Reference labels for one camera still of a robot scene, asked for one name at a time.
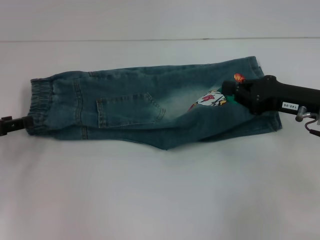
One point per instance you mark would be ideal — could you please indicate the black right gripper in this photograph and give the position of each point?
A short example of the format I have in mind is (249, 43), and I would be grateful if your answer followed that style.
(272, 97)

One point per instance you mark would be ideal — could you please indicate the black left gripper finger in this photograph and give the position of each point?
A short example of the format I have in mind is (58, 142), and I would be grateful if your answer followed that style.
(17, 127)
(6, 118)

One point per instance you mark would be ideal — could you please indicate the blue denim shorts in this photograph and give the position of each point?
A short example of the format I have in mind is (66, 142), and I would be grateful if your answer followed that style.
(140, 112)

